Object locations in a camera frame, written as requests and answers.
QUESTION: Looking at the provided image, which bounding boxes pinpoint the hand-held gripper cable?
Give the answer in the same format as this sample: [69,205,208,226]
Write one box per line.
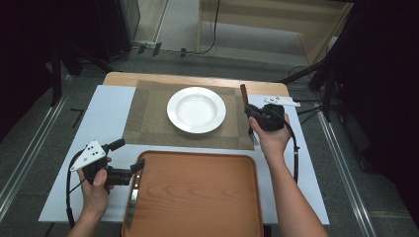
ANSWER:
[65,149,87,230]
[283,117,301,185]

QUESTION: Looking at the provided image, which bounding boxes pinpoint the white ceramic plate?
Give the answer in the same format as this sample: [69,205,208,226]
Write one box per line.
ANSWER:
[166,86,227,135]

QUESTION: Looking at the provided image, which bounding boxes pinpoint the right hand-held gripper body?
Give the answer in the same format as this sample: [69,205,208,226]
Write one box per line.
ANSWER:
[255,95,301,133]

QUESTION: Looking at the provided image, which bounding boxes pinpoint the metal floor rail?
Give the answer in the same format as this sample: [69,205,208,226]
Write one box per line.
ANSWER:
[316,112,378,237]
[0,95,68,213]

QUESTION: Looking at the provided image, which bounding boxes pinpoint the black metal stand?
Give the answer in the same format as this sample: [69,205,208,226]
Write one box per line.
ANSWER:
[278,48,352,123]
[48,42,115,108]

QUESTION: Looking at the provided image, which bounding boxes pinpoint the table knife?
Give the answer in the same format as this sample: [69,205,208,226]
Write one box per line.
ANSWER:
[126,171,143,231]

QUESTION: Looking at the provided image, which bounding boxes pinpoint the right hand-held gripper cable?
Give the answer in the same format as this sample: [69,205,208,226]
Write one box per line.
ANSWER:
[283,117,301,185]

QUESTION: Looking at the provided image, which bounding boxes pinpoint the wooden table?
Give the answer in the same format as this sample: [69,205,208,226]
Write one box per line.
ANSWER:
[102,71,291,98]

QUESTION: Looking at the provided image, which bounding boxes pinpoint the person's right hand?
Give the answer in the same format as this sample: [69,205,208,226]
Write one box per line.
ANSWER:
[248,113,293,163]

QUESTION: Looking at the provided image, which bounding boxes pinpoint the black hanging cable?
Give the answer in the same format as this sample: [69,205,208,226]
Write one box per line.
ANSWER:
[200,0,221,55]

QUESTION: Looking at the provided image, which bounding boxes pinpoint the brown woven placemat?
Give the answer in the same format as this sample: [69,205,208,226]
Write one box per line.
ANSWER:
[122,79,256,151]

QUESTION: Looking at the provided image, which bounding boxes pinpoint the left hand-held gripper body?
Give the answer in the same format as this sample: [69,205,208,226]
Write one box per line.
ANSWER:
[69,139,134,195]

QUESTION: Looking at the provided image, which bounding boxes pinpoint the left hand-held gripper cable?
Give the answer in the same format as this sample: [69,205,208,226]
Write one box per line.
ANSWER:
[65,149,87,230]

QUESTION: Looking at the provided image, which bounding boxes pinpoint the dark curtain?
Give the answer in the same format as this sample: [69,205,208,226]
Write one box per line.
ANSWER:
[329,0,419,218]

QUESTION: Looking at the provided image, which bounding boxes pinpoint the orange wood-grain tray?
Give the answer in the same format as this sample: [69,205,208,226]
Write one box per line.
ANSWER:
[121,150,265,237]

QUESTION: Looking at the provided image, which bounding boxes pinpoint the person's left hand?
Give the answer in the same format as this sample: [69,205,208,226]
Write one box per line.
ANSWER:
[78,157,115,216]

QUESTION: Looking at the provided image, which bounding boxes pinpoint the wooden-handled fork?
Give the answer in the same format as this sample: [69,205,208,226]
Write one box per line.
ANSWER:
[239,83,262,148]

